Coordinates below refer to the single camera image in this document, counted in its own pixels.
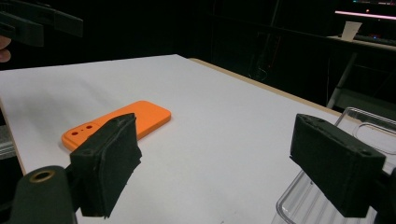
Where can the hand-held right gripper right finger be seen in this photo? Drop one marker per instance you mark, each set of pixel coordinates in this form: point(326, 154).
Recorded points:
point(339, 168)

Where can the transparent phone case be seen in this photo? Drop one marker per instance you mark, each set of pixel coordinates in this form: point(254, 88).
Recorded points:
point(303, 203)

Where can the desk with white legs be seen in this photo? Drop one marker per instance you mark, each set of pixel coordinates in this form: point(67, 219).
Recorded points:
point(373, 46)

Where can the white sheet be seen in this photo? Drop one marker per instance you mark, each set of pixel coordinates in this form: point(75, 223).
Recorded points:
point(202, 140)

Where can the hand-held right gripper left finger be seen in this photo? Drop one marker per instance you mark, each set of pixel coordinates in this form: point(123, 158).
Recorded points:
point(102, 161)

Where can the monitor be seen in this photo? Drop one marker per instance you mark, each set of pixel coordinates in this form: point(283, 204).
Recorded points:
point(367, 14)

